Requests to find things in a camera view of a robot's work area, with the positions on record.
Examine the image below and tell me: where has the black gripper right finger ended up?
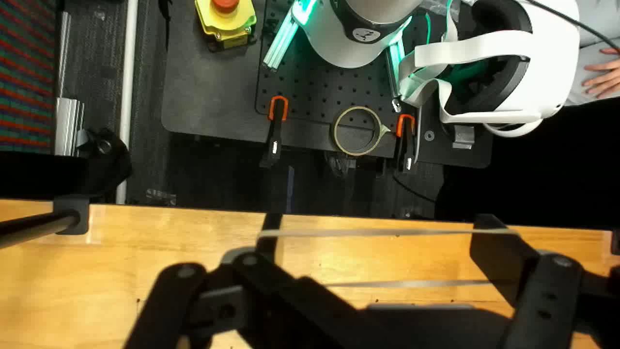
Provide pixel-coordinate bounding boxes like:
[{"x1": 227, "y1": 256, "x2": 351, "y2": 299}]
[{"x1": 469, "y1": 213, "x2": 620, "y2": 349}]

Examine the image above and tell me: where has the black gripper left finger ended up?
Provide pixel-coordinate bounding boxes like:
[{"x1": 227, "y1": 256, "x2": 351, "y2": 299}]
[{"x1": 124, "y1": 239, "x2": 362, "y2": 349}]

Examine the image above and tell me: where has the person's hand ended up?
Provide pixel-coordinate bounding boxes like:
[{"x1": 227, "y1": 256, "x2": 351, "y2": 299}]
[{"x1": 583, "y1": 49, "x2": 620, "y2": 99}]

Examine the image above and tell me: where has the roll of tape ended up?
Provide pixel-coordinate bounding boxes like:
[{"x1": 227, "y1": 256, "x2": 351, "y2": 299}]
[{"x1": 331, "y1": 105, "x2": 389, "y2": 157}]

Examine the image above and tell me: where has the white VR headset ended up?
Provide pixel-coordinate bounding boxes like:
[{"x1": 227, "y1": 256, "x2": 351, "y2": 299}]
[{"x1": 399, "y1": 0, "x2": 579, "y2": 138}]

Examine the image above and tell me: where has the black perforated breadboard plate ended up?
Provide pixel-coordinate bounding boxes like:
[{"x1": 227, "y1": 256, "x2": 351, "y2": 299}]
[{"x1": 256, "y1": 0, "x2": 420, "y2": 151}]

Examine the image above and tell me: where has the yellow emergency stop button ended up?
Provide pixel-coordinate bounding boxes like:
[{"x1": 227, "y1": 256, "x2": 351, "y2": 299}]
[{"x1": 194, "y1": 0, "x2": 258, "y2": 51}]

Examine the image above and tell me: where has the colourful striped panel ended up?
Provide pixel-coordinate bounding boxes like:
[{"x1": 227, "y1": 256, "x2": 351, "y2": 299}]
[{"x1": 0, "y1": 0, "x2": 60, "y2": 153}]

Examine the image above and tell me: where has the left orange-handled clamp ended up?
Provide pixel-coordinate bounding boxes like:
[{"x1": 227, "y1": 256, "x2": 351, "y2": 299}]
[{"x1": 260, "y1": 95, "x2": 289, "y2": 169}]

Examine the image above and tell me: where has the orange-handled clamp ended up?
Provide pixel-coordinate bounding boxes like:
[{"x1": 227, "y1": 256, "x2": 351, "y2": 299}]
[
  {"x1": 260, "y1": 95, "x2": 289, "y2": 169},
  {"x1": 395, "y1": 113, "x2": 417, "y2": 173}
]

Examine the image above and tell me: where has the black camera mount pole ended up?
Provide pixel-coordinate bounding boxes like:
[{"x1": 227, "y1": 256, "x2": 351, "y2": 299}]
[{"x1": 0, "y1": 198, "x2": 89, "y2": 248}]

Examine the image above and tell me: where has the right orange-handled clamp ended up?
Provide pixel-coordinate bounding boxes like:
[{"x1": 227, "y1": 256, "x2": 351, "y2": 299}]
[{"x1": 395, "y1": 113, "x2": 417, "y2": 173}]

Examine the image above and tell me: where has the silver aluminium post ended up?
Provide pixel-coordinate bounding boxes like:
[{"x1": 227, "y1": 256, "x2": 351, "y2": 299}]
[{"x1": 54, "y1": 97, "x2": 85, "y2": 157}]

